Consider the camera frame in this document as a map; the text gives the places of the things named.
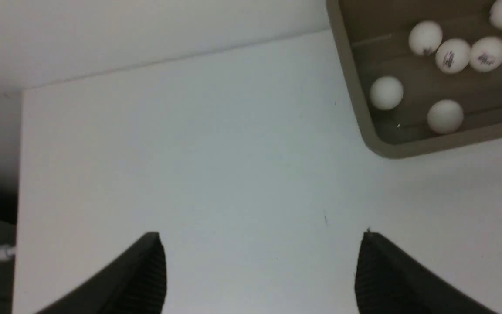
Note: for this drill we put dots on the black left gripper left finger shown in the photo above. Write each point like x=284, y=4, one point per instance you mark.
x=134, y=283

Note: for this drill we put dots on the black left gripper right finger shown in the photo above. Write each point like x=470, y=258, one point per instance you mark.
x=389, y=281

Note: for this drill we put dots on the plain white table-tennis ball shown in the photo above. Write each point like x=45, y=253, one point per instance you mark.
x=386, y=93

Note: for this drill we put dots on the small white floor object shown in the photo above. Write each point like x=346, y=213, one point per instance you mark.
x=7, y=253

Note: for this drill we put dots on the tan plastic storage bin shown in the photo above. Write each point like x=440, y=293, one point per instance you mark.
x=371, y=38

